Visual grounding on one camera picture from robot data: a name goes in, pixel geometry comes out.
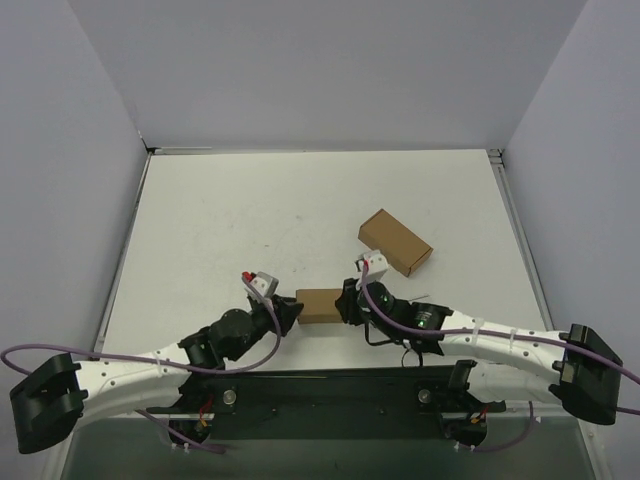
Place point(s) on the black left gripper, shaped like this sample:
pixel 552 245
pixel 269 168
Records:
pixel 279 311

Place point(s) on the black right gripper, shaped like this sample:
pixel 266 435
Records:
pixel 350 302

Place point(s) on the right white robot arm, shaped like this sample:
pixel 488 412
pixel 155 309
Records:
pixel 442 331

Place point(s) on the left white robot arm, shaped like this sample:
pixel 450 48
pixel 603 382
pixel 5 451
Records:
pixel 62 394

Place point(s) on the folded brown cardboard box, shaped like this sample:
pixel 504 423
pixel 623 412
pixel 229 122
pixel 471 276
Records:
pixel 405 251

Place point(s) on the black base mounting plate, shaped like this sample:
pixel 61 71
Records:
pixel 391 403

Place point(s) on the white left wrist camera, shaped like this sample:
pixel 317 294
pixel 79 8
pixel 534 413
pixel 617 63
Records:
pixel 260 286

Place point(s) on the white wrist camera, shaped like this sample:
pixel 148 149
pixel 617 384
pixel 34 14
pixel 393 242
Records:
pixel 260 286
pixel 372 266

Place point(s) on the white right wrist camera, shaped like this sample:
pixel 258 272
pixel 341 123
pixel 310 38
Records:
pixel 372 266

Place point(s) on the aluminium frame rail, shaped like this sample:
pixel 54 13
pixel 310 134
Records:
pixel 545 310

